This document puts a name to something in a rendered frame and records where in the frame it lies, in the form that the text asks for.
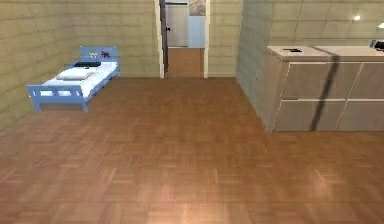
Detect blue bed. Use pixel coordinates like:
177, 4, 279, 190
27, 45, 121, 114

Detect beige cupboard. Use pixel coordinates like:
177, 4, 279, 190
264, 45, 384, 134

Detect black laptop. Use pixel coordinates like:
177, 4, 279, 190
73, 61, 102, 68

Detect grey room door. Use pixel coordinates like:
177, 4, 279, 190
159, 0, 169, 78

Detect black and silver appliance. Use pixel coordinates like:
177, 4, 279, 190
369, 39, 384, 52

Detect framed wall picture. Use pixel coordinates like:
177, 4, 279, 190
188, 0, 207, 17

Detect white pillow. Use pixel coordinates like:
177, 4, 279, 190
55, 70, 95, 81

